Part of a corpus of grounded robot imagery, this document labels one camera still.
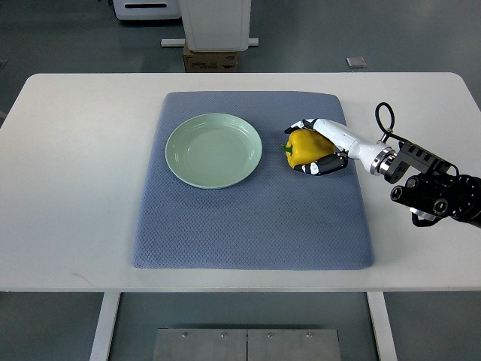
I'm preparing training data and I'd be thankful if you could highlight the brown cardboard box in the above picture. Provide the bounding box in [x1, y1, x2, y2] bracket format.
[183, 44, 238, 73]

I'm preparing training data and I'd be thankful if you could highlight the white machine column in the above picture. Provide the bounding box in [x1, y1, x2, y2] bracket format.
[160, 0, 259, 52]

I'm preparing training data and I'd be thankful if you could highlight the left white table leg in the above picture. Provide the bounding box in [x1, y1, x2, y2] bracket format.
[89, 292, 120, 361]

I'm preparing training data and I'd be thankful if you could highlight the white cabinet with slot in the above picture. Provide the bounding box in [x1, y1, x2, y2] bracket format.
[112, 0, 181, 21]

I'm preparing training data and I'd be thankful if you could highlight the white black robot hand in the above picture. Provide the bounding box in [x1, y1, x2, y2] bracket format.
[285, 118, 397, 176]

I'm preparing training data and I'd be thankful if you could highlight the right white table leg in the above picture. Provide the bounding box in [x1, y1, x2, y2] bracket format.
[367, 292, 398, 361]

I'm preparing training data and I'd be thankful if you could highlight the blue quilted mat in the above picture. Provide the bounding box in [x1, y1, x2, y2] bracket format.
[131, 91, 374, 270]

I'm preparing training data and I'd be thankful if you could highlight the white table leg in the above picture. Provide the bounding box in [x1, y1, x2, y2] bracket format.
[367, 292, 398, 361]
[89, 292, 120, 361]

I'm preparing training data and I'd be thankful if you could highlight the grey floor outlet plate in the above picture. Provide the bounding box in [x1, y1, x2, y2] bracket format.
[346, 56, 367, 69]

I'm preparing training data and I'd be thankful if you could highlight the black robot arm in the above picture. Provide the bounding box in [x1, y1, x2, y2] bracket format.
[373, 102, 480, 227]

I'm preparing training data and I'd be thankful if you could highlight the metal base plate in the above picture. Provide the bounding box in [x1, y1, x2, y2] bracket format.
[153, 329, 341, 360]

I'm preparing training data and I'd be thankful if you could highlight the light green plate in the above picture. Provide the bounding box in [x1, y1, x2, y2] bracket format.
[165, 114, 262, 189]

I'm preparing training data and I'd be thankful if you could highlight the yellow bell pepper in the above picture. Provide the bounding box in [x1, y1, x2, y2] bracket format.
[282, 129, 335, 168]

